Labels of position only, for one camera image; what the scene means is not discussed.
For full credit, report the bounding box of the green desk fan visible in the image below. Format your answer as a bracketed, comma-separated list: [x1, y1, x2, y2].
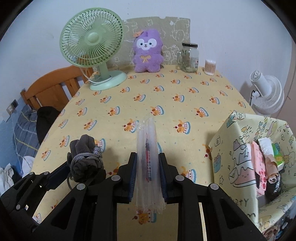
[60, 8, 127, 91]

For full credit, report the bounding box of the black fuzzy cloth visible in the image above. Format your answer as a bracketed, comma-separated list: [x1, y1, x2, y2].
[265, 173, 282, 201]

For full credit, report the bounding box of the wooden bed headboard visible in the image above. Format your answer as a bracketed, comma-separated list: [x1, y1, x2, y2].
[20, 65, 93, 111]

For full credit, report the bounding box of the clear plastic bag with items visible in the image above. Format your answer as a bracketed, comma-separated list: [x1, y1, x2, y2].
[134, 116, 165, 214]

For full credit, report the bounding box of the yellow cartoon storage box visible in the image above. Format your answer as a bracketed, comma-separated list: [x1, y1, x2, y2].
[209, 111, 295, 240]

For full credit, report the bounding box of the beige cloth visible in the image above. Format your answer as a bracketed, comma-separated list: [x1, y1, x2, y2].
[265, 155, 280, 184]

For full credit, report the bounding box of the yellow patterned tablecloth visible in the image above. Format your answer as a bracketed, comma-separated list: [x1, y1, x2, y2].
[31, 64, 258, 241]

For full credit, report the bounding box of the white floor fan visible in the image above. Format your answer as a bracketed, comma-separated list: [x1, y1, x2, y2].
[250, 70, 285, 116]

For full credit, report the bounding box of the pink baby wipes pack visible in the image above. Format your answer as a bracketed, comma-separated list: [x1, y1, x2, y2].
[251, 142, 267, 196]

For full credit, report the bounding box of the grey drawstring pouch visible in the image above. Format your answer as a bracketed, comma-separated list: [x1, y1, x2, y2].
[67, 134, 106, 189]

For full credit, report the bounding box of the wall power socket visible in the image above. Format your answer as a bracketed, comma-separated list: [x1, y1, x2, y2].
[6, 100, 19, 115]

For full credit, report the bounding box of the glass jar with black lid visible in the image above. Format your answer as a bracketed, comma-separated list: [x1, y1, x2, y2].
[177, 42, 199, 73]

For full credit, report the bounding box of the blue plaid bedding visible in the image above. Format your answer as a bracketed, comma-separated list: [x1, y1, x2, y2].
[13, 105, 40, 172]

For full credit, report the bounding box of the white tissue pack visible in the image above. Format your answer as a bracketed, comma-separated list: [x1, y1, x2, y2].
[258, 137, 275, 161]

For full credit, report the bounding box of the green tissue pack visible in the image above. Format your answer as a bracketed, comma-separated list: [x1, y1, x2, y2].
[272, 143, 285, 171]

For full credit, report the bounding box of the cotton swab container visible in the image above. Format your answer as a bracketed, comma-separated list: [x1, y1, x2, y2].
[204, 59, 216, 76]

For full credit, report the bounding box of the purple plush toy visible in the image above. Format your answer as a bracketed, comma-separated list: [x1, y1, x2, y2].
[133, 29, 164, 73]

